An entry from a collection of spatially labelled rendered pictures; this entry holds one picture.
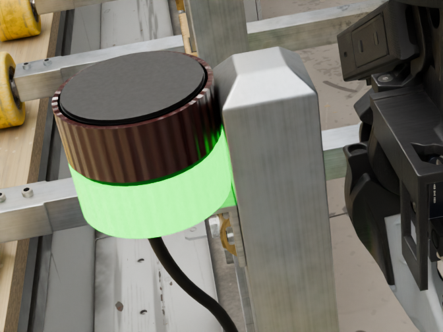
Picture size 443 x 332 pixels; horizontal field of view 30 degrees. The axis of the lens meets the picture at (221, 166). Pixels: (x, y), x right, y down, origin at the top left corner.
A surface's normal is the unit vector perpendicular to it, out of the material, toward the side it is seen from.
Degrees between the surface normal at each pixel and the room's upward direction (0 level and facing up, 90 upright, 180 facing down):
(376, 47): 88
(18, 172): 0
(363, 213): 97
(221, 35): 90
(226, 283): 0
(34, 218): 90
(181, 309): 0
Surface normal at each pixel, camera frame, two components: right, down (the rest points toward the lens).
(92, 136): -0.37, 0.55
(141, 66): -0.14, -0.83
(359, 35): -0.99, 0.16
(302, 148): 0.11, 0.52
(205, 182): 0.77, 0.24
